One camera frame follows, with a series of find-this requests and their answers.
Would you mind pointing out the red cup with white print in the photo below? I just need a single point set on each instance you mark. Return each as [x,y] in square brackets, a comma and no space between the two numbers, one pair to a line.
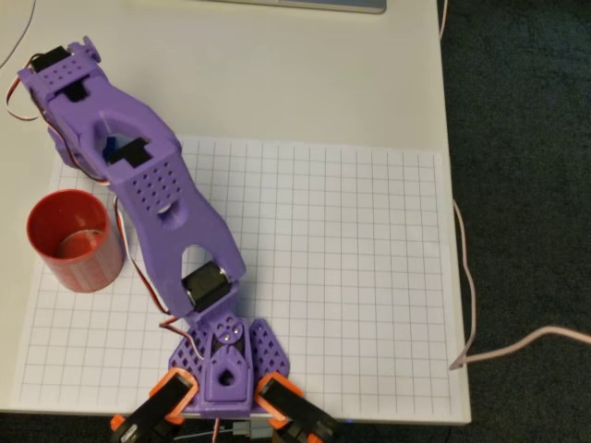
[92,272]

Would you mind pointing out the purple 3D-printed robot arm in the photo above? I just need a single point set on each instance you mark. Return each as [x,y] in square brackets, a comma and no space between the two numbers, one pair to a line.
[175,221]

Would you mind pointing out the silver laptop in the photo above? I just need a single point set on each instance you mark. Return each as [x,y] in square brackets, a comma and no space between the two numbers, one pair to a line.
[323,5]

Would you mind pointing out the white grid paper sheet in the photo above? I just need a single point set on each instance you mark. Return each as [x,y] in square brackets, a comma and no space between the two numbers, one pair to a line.
[346,277]

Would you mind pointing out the blue toy brick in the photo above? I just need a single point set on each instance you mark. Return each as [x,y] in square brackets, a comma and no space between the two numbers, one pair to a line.
[112,147]

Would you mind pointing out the black orange table clamp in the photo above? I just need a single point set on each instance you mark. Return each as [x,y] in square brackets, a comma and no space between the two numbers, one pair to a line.
[152,406]
[305,410]

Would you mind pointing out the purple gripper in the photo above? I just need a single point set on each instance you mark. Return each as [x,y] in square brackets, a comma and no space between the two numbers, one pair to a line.
[62,154]

